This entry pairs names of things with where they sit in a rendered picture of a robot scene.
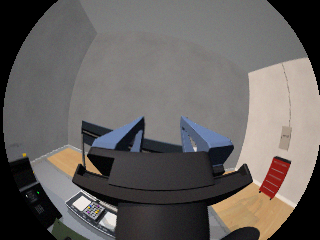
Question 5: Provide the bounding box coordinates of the white well plate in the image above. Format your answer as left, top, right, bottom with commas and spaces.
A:
99, 212, 117, 231
73, 196, 92, 213

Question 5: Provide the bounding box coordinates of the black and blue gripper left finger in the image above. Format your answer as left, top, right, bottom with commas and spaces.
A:
91, 116, 145, 152

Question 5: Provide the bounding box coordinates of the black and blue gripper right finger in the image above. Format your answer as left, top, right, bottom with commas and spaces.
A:
180, 116, 234, 166

